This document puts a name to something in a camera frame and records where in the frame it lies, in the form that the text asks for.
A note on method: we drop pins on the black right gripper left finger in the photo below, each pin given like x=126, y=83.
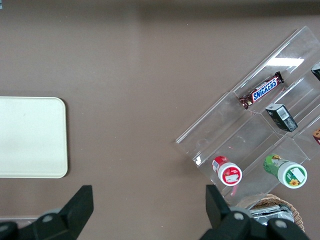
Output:
x=72, y=215

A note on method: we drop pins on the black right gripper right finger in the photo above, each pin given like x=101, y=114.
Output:
x=225, y=222

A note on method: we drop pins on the woven wicker basket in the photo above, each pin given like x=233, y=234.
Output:
x=297, y=215

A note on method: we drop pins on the cream rectangular plastic tray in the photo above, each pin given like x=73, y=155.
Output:
x=32, y=137

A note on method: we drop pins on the silver foil packet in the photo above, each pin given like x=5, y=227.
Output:
x=265, y=212

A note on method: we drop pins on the red can white lid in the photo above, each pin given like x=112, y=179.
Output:
x=228, y=173

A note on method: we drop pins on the green can white lid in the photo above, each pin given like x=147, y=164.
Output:
x=292, y=175

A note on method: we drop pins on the clear acrylic display shelf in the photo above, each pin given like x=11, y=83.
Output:
x=225, y=120

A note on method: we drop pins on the small black barcode box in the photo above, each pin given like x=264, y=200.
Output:
x=282, y=120

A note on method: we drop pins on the orange red snack packet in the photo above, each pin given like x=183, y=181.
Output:
x=317, y=136

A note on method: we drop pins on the Snickers chocolate bar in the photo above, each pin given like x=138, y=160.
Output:
x=265, y=90

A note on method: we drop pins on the black packaged item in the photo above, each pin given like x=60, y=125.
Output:
x=317, y=72

